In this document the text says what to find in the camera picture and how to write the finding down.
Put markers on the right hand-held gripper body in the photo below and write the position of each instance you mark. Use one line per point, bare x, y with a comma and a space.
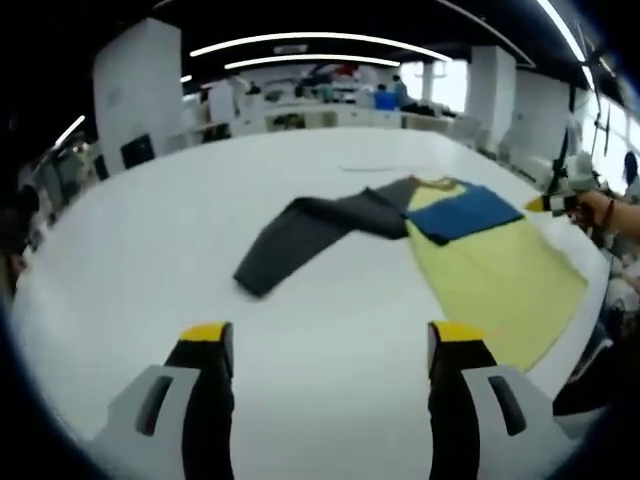
582, 172

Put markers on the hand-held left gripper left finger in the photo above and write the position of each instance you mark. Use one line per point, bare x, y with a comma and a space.
205, 410

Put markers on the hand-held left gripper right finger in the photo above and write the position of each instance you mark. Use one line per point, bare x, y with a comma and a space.
450, 410

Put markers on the yellow grey blue garment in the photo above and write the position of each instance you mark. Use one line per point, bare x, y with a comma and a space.
500, 280

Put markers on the person's right hand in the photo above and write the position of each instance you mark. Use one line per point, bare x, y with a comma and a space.
592, 210

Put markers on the black tripod stand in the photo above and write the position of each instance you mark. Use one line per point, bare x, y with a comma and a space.
562, 150

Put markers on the narrow white pillar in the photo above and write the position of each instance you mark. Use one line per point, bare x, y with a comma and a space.
491, 95

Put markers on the row of white cabinets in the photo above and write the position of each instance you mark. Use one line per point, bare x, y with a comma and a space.
350, 117

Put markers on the black case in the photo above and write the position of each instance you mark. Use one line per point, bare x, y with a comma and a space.
136, 151

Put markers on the white tall cabinet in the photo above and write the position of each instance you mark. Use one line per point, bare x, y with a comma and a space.
221, 105

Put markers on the ceiling air vent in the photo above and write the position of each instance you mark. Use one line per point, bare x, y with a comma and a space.
290, 48

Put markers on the wide white pillar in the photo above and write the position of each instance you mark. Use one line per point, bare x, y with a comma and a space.
135, 90

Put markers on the red blue wall banner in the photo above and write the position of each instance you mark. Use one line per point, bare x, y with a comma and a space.
325, 72

